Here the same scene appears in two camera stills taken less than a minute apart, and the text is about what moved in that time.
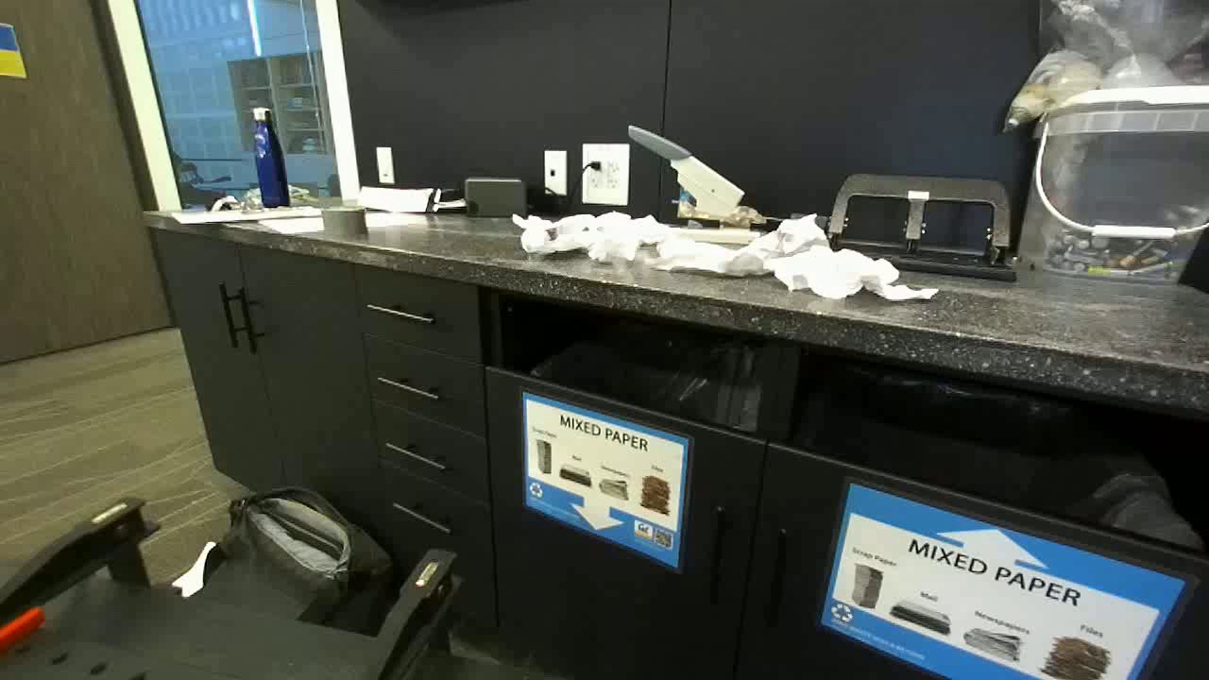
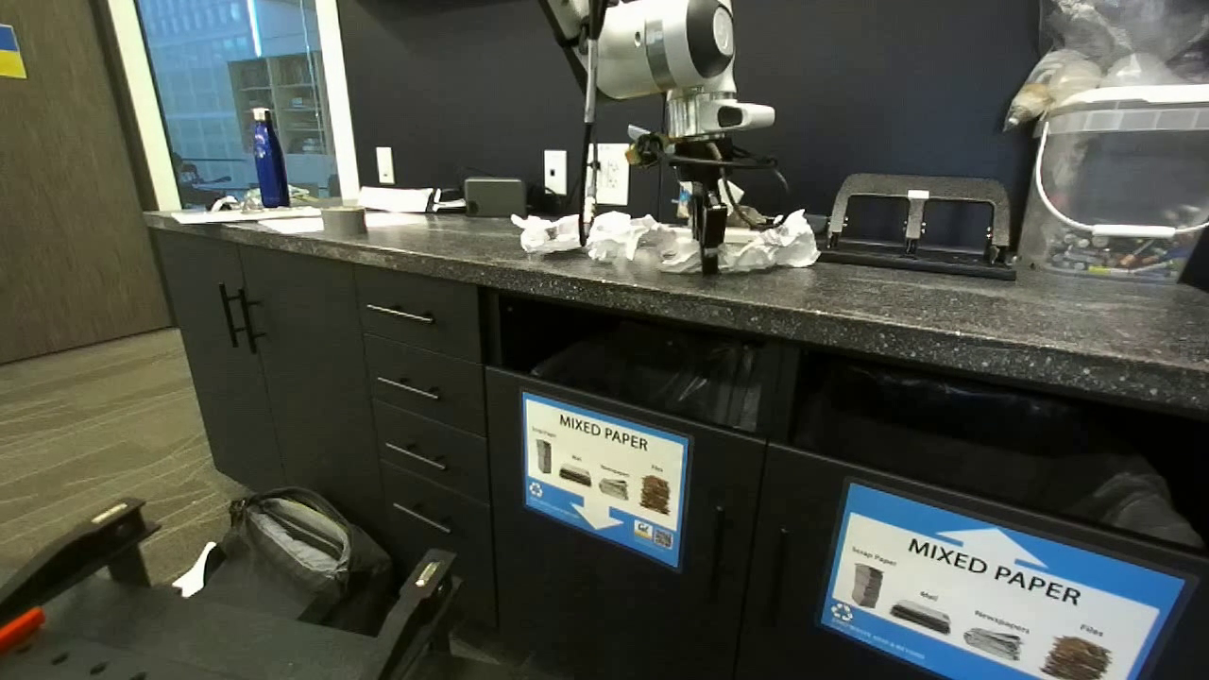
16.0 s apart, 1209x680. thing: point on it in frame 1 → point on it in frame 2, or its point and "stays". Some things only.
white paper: [741, 251] → [784, 243]
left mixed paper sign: [605, 472] stays
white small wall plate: [557, 173] stays
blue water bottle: [270, 159] stays
